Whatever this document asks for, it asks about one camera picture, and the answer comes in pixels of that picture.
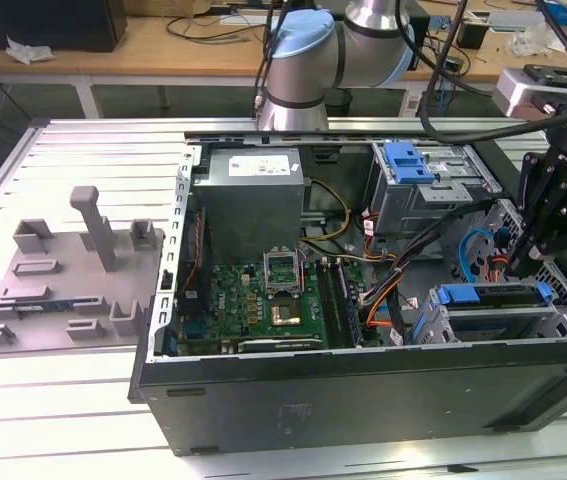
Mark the hard disk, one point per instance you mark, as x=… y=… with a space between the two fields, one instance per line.
x=458 y=294

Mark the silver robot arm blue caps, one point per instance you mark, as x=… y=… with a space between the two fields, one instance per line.
x=308 y=65

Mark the metal disk bay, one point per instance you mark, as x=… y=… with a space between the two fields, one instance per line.
x=488 y=312

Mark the metal drive cage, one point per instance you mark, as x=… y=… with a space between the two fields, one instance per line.
x=413 y=210

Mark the clear plastic bag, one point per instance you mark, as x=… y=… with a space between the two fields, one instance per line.
x=523 y=42

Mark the blue plastic cage latch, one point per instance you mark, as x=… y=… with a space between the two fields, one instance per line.
x=408 y=167

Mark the grey flat box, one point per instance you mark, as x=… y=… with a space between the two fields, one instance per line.
x=513 y=21

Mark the small black box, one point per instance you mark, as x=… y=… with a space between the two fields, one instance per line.
x=473 y=35

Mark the black square box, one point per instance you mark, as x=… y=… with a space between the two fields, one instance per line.
x=423 y=30

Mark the black RAM slot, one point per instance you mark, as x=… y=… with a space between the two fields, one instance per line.
x=337 y=305
x=351 y=304
x=344 y=305
x=331 y=305

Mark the black open PC case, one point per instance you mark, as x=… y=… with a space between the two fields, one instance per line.
x=363 y=400

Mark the CPU socket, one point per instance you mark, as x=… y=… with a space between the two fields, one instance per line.
x=288 y=314

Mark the grey power supply unit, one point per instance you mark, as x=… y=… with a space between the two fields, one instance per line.
x=248 y=215

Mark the black graphics card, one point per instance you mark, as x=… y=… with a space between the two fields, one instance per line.
x=278 y=345

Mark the green motherboard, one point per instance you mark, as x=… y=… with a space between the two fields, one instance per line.
x=233 y=310

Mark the wooden desk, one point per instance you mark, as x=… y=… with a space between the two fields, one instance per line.
x=138 y=55

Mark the grey plastic parts rack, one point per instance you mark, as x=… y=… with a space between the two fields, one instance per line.
x=78 y=280

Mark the large black computer tower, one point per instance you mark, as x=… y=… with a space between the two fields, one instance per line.
x=63 y=25

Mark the thin RAM stick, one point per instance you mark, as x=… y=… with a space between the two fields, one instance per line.
x=38 y=306

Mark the white crumpled plastic bag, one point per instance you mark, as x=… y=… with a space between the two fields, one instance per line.
x=28 y=52

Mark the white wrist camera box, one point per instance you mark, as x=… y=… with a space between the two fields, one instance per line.
x=510 y=92

